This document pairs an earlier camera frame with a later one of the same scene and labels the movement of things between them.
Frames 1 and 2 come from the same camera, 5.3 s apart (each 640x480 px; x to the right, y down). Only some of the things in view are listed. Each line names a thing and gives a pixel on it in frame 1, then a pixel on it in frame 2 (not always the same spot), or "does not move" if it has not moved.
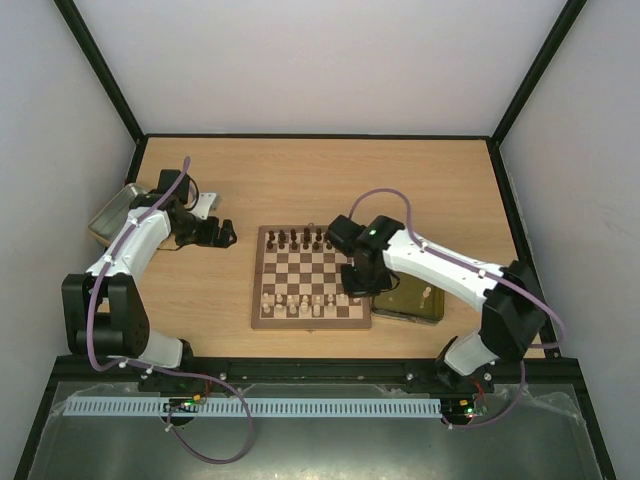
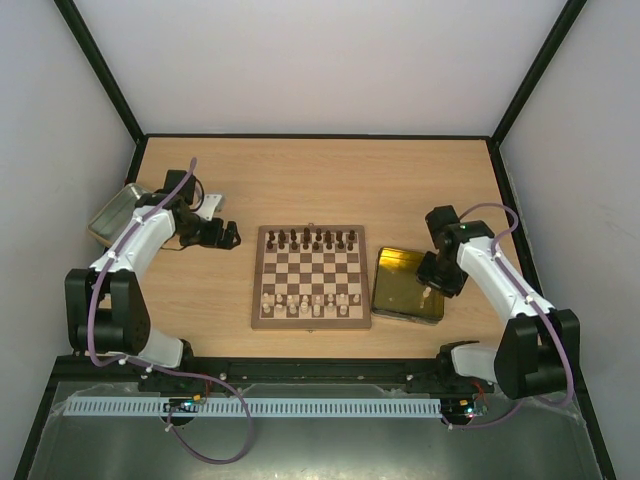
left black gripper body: [208, 238] does not move
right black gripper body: [364, 284] to [435, 275]
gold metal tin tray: [413, 299] does not move
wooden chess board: [297, 283] does not move
